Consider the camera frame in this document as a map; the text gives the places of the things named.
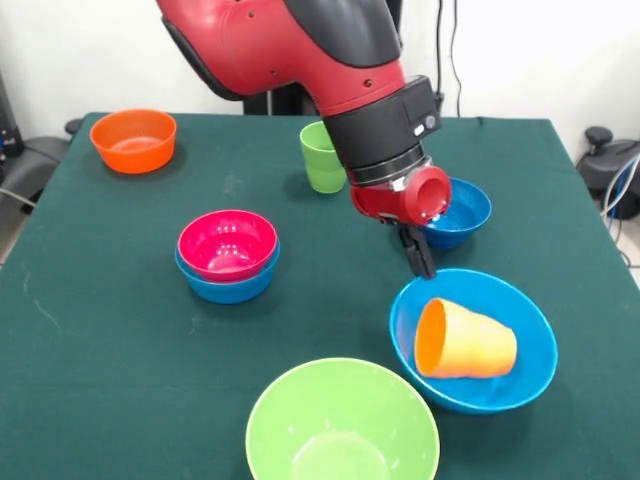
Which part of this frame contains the floor cable tangle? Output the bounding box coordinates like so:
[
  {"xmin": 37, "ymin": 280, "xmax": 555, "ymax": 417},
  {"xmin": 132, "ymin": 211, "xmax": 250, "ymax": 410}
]
[{"xmin": 602, "ymin": 152, "xmax": 640, "ymax": 266}]

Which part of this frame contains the large green bowl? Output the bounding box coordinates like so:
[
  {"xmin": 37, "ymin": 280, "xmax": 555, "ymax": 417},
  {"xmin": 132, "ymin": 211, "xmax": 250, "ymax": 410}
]
[{"xmin": 244, "ymin": 357, "xmax": 441, "ymax": 480}]

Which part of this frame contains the small light blue bowl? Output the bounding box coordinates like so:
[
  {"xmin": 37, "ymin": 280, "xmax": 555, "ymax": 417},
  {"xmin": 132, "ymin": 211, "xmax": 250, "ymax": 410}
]
[{"xmin": 174, "ymin": 239, "xmax": 282, "ymax": 305}]

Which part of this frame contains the orange bowl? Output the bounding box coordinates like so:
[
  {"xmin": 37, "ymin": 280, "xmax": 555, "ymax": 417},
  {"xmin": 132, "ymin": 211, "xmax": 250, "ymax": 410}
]
[{"xmin": 89, "ymin": 108, "xmax": 178, "ymax": 175}]

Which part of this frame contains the small dark blue bowl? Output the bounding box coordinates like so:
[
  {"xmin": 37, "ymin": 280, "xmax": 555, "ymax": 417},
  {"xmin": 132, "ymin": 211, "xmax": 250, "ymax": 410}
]
[{"xmin": 422, "ymin": 178, "xmax": 493, "ymax": 251}]

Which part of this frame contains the green cup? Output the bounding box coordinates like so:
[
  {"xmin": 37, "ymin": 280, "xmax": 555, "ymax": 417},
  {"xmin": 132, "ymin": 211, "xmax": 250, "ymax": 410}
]
[{"xmin": 299, "ymin": 121, "xmax": 349, "ymax": 195}]

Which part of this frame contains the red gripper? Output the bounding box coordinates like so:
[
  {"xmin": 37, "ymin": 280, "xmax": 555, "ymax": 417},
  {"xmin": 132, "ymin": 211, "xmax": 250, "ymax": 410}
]
[{"xmin": 349, "ymin": 164, "xmax": 454, "ymax": 280}]

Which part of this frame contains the small pink bowl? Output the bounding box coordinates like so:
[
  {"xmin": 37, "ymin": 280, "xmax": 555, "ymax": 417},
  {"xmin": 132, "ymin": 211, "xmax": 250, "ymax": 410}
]
[{"xmin": 177, "ymin": 209, "xmax": 279, "ymax": 284}]

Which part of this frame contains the black cable with plug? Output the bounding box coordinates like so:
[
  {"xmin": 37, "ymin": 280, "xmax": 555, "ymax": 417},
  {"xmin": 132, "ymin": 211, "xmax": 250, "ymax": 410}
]
[{"xmin": 431, "ymin": 0, "xmax": 465, "ymax": 119}]

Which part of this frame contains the dark green table cloth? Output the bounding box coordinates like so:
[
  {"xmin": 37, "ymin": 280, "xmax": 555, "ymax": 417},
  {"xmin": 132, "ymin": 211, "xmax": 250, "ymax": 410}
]
[{"xmin": 0, "ymin": 112, "xmax": 640, "ymax": 480}]

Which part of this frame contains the black pedestal leg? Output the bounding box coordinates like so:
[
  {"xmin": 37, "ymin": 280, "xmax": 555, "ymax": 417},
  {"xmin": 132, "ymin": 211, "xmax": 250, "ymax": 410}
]
[
  {"xmin": 574, "ymin": 125, "xmax": 640, "ymax": 221},
  {"xmin": 0, "ymin": 117, "xmax": 84, "ymax": 201}
]

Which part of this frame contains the orange cup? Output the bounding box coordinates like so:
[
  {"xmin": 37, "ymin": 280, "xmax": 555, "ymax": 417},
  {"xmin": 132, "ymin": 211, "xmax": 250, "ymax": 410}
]
[{"xmin": 414, "ymin": 297, "xmax": 518, "ymax": 380}]

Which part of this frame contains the large light blue bowl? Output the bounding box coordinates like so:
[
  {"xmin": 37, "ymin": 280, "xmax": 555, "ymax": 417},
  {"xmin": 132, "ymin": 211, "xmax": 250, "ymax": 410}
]
[{"xmin": 389, "ymin": 268, "xmax": 559, "ymax": 416}]

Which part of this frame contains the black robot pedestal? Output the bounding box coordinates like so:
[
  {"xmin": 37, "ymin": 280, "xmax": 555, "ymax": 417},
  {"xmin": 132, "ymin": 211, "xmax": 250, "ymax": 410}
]
[{"xmin": 242, "ymin": 0, "xmax": 404, "ymax": 117}]

